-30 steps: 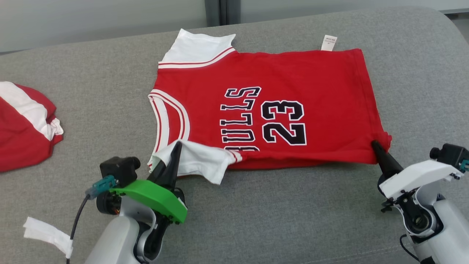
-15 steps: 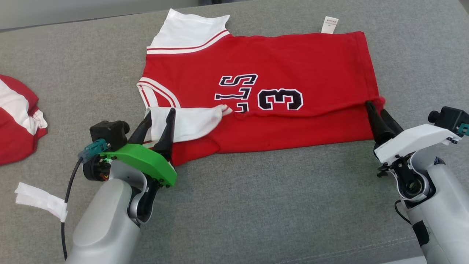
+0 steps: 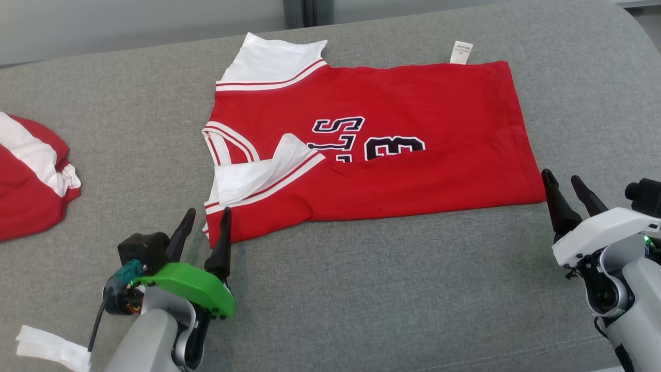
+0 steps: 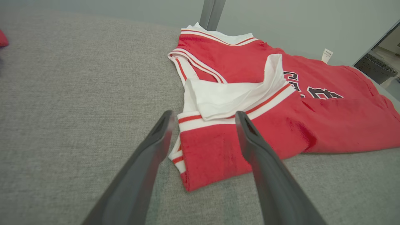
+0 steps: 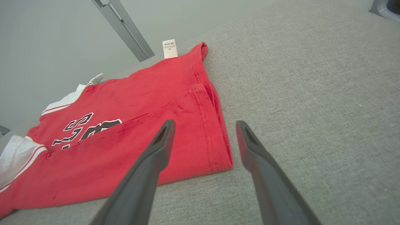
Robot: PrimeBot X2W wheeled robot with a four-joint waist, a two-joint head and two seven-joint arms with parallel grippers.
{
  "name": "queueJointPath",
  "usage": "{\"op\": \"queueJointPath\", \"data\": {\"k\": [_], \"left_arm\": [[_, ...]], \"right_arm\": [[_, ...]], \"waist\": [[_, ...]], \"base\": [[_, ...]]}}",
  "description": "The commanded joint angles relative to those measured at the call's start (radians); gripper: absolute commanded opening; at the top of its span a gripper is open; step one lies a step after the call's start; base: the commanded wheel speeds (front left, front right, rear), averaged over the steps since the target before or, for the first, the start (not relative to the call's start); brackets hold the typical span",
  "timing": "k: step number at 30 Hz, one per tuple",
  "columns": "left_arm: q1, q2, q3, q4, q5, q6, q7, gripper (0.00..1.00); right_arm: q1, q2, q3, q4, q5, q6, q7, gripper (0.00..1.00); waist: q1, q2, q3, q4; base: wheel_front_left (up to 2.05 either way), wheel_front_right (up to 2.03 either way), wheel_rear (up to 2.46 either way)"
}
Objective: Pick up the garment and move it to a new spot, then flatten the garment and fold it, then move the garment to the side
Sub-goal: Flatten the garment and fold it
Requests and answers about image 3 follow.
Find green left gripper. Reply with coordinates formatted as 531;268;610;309
129;207;235;320

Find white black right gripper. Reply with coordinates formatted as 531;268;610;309
541;168;661;269

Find red basketball jersey white trim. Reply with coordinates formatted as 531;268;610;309
201;32;547;249

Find red garment with white stripe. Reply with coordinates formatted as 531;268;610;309
0;111;82;242

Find black cable with teal plug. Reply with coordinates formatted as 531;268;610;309
87;258;146;357

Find grey metal partition post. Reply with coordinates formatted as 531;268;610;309
282;0;335;29

